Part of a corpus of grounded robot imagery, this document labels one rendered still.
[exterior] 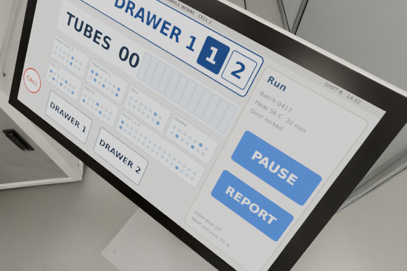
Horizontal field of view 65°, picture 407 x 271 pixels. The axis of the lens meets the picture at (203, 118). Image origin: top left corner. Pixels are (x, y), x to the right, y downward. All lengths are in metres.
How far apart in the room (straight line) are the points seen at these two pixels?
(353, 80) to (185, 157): 0.22
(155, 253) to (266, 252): 1.02
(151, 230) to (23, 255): 0.53
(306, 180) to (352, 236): 1.24
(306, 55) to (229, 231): 0.24
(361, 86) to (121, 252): 1.24
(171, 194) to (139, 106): 0.13
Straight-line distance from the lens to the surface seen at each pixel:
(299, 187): 0.39
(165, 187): 0.46
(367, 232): 1.65
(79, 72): 0.51
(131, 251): 1.44
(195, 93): 0.40
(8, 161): 1.40
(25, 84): 0.61
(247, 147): 0.38
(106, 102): 0.48
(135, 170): 0.48
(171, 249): 1.42
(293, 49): 0.35
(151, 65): 0.43
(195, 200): 0.44
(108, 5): 0.47
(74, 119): 0.53
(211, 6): 0.38
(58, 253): 1.56
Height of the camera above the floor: 1.44
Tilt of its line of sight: 60 degrees down
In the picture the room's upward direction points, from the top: 3 degrees clockwise
